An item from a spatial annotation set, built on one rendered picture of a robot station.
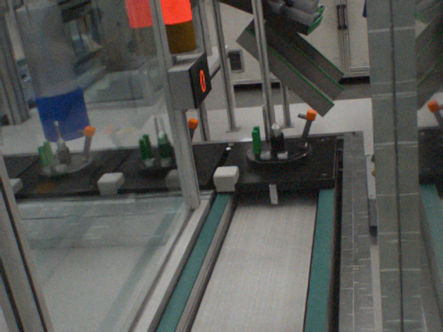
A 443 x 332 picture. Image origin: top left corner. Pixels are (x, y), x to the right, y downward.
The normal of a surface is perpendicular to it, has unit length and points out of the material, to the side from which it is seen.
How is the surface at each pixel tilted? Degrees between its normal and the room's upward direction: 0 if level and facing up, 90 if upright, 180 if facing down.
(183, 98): 90
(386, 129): 90
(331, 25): 90
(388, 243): 90
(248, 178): 0
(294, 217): 0
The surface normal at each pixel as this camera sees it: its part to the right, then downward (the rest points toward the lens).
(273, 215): -0.14, -0.92
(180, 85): -0.18, 0.40
